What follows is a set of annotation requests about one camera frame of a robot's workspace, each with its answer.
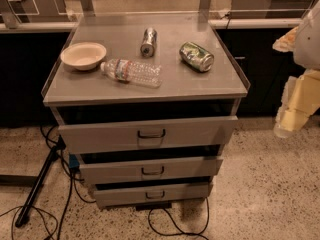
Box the clear plastic water bottle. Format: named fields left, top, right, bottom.
left=100, top=59, right=162, bottom=88

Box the green soda can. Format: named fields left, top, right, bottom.
left=179, top=42, right=214, bottom=72

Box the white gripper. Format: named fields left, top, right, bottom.
left=272, top=27, right=320, bottom=138

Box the grey drawer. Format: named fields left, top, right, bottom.
left=59, top=116, right=238, bottom=154
left=80, top=156, right=222, bottom=184
left=94, top=182, right=213, bottom=208

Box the grey bottom drawer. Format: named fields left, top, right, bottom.
left=94, top=182, right=213, bottom=208

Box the clear acrylic barrier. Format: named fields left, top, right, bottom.
left=0, top=0, right=320, bottom=30

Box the silver slim can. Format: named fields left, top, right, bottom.
left=140, top=27, right=157, bottom=57

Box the white bowl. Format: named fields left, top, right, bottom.
left=60, top=42, right=107, bottom=71

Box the black floor cable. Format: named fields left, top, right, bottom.
left=147, top=197, right=211, bottom=240
left=0, top=123, right=98, bottom=240

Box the black floor cable front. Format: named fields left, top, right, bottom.
left=147, top=197, right=211, bottom=240

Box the black floor cable left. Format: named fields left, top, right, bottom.
left=0, top=123, right=98, bottom=240

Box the grey top drawer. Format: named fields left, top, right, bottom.
left=59, top=116, right=238, bottom=154

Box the background grey cabinet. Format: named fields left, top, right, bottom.
left=230, top=0, right=317, bottom=19

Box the grey drawer cabinet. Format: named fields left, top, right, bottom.
left=42, top=13, right=249, bottom=196

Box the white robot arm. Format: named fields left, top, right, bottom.
left=273, top=1, right=320, bottom=138

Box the grey middle drawer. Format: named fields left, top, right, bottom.
left=80, top=156, right=222, bottom=184

